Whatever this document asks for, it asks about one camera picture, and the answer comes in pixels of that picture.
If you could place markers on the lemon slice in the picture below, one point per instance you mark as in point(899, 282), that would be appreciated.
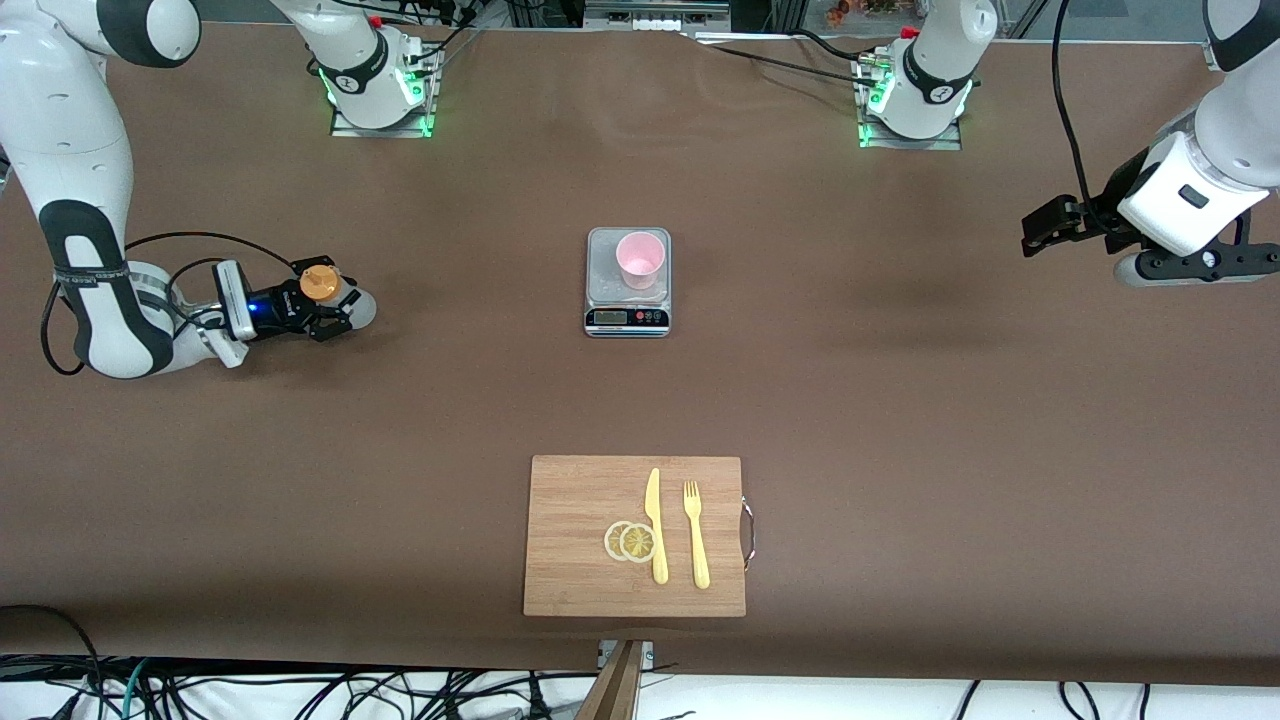
point(611, 541)
point(638, 543)

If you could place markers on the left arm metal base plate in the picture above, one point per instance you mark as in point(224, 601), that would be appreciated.
point(940, 143)

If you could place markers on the silver digital kitchen scale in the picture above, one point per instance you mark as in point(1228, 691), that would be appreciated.
point(600, 262)

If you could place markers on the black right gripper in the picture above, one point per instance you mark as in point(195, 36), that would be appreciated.
point(283, 307)

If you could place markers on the yellow plastic knife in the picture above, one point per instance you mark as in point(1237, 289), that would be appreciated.
point(657, 540)

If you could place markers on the white power strip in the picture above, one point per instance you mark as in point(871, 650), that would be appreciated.
point(670, 20)

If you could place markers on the metal table bracket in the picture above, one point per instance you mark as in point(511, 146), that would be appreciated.
point(648, 655)

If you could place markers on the pink plastic cup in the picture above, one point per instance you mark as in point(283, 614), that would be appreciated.
point(640, 262)

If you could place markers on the translucent sauce bottle orange cap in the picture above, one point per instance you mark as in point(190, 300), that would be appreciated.
point(320, 283)

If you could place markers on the yellow plastic fork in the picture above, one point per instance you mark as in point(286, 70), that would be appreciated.
point(698, 550)

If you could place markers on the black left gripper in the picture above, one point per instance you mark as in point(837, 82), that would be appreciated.
point(1092, 213)

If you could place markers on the wooden cutting board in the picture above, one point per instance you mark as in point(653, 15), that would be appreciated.
point(570, 540)

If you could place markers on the wooden post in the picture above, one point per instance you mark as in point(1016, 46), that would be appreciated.
point(615, 690)

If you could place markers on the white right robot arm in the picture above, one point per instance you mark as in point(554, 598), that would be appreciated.
point(80, 140)

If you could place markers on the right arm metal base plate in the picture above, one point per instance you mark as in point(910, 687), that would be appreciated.
point(385, 131)

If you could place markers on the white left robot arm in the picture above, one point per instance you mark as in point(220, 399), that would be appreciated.
point(1230, 130)

